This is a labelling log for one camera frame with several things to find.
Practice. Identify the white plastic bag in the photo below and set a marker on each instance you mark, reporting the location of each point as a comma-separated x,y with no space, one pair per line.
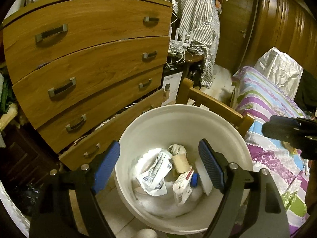
165,206

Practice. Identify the beige cloth roll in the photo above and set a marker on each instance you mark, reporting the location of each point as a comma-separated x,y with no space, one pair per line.
181,163

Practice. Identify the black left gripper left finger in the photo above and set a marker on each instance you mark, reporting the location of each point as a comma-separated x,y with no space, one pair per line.
53,215

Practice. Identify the white plastic bucket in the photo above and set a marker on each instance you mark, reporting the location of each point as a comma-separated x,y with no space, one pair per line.
183,125

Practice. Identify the black clothes pile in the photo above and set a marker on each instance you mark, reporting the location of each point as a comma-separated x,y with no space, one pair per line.
306,94

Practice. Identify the blue bottle cap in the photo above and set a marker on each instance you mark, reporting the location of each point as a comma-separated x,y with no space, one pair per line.
194,180

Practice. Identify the dark wooden wardrobe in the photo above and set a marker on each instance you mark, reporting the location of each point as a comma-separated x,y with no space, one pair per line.
287,26

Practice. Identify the white cardboard box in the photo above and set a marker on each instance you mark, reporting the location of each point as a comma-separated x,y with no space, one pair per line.
173,81

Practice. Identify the white red medicine box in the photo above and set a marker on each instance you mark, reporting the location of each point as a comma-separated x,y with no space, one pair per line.
181,187

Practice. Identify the wooden chest of drawers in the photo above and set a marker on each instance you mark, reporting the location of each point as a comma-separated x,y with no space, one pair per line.
83,70

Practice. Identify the dark wooden door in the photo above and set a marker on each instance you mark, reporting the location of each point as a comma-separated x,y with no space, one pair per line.
235,21

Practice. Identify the striped grey white shirt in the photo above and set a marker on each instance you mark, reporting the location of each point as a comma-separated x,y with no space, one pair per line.
199,20

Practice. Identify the white blue wrapper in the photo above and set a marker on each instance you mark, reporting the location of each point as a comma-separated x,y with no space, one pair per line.
151,170

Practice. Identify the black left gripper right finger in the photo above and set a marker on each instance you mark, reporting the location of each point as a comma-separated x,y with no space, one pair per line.
265,215

